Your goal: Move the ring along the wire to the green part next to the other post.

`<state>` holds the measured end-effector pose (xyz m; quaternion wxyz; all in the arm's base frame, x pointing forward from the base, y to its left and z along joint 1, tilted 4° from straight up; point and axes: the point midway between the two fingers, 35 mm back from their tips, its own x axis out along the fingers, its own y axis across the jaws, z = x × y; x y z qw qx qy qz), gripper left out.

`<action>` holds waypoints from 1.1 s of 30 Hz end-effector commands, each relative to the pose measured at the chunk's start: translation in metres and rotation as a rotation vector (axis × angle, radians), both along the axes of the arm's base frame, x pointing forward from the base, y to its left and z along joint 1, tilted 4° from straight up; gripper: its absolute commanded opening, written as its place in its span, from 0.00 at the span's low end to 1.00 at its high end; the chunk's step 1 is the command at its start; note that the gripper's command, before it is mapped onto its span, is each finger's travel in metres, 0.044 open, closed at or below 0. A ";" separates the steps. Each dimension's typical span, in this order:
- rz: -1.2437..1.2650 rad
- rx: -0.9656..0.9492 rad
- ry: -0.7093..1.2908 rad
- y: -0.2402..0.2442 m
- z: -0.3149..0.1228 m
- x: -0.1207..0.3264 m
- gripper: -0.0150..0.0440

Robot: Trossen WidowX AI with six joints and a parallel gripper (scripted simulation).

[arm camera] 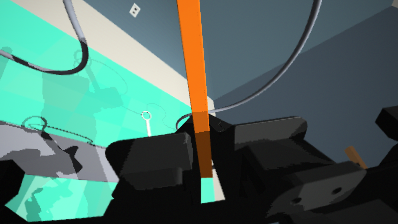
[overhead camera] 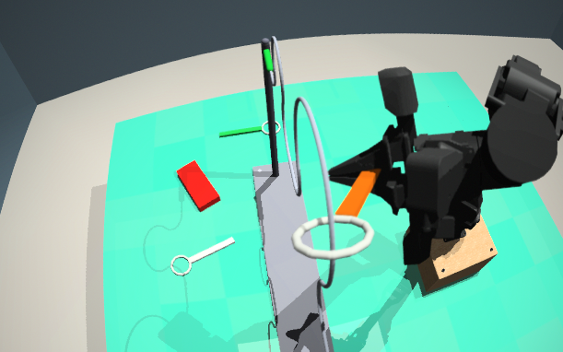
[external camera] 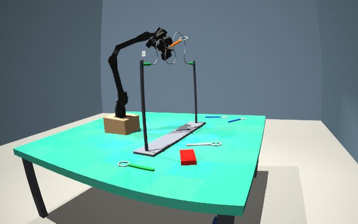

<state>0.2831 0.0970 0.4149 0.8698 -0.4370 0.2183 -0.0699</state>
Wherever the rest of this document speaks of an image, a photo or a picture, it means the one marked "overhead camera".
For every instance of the red flat block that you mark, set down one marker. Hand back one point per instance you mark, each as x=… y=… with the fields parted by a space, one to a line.
x=198 y=186

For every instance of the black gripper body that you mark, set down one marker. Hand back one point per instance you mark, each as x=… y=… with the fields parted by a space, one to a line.
x=399 y=97

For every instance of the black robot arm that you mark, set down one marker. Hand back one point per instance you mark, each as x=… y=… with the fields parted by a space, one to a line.
x=519 y=146

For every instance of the green bar with white loop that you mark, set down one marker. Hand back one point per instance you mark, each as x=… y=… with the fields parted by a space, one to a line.
x=248 y=130

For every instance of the white loop with flat handle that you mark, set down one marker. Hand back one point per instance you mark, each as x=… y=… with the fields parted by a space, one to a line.
x=202 y=255

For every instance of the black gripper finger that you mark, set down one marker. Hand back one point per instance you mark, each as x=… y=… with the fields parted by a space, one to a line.
x=384 y=187
x=377 y=157

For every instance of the white loop with orange handle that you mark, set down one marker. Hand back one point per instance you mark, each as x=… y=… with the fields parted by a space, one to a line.
x=346 y=213

